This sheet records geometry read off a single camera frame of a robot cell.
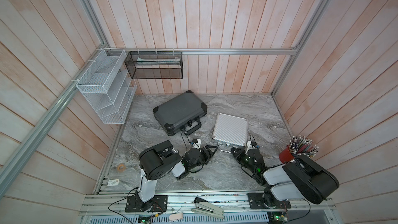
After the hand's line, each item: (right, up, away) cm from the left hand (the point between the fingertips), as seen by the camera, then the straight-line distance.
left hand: (217, 152), depth 87 cm
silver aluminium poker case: (+9, +11, +6) cm, 16 cm away
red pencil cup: (+42, -3, +5) cm, 43 cm away
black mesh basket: (-40, +55, +17) cm, 71 cm away
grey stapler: (-8, -21, -16) cm, 28 cm away
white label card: (-56, -13, -8) cm, 58 cm away
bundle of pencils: (+41, +7, -10) cm, 43 cm away
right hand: (+9, +2, +4) cm, 10 cm away
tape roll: (-54, -8, -2) cm, 54 cm away
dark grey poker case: (-21, +22, +11) cm, 33 cm away
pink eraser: (-21, -24, -18) cm, 37 cm away
